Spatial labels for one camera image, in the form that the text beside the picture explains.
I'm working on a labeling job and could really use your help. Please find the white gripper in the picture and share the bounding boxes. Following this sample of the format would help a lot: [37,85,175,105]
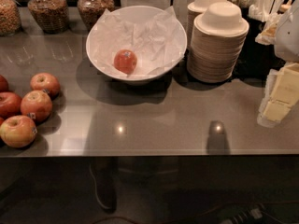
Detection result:
[257,0,299,128]

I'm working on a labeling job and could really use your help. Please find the white bowl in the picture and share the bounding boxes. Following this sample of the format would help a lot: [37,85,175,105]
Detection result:
[85,5,188,85]

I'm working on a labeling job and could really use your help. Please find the apple upper on table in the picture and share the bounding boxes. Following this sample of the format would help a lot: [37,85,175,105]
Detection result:
[30,73,61,99]

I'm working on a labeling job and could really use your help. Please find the apple on table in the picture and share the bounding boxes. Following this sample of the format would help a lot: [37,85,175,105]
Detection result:
[21,91,52,123]
[30,73,61,99]

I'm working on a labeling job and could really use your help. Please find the apple middle on table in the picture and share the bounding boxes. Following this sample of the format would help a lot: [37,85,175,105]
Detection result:
[21,91,52,123]

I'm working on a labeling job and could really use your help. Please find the yellowish apple front left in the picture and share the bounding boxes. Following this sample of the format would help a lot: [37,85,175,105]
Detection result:
[0,115,37,148]

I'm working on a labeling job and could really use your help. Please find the dark red apple left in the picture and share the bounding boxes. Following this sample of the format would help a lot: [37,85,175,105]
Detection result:
[0,91,21,119]

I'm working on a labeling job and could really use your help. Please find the red apple far left edge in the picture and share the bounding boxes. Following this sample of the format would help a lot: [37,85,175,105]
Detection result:
[0,75,8,92]

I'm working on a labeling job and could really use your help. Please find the small apple sliver left edge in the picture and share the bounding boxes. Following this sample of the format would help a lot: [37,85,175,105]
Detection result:
[0,117,4,126]

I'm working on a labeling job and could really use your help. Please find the black cutlery holder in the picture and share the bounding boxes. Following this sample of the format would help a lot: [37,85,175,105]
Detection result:
[233,8,284,80]

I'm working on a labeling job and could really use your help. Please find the rear stack of paper bowls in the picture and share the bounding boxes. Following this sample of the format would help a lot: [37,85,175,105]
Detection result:
[186,0,226,47]

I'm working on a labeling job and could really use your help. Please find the white paper liner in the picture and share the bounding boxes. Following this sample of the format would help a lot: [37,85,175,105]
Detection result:
[93,6,185,77]

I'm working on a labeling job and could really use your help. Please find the right glass jar of granola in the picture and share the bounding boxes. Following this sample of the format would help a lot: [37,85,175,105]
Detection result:
[77,0,115,31]

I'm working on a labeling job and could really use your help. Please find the glass jar of granola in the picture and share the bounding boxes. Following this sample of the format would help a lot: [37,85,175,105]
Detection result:
[27,0,69,34]
[77,0,115,31]

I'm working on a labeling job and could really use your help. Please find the middle glass jar of granola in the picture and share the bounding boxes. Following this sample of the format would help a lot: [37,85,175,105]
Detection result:
[27,0,69,34]

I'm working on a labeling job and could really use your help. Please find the left glass jar of nuts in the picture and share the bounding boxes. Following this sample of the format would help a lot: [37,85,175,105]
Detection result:
[0,0,21,36]

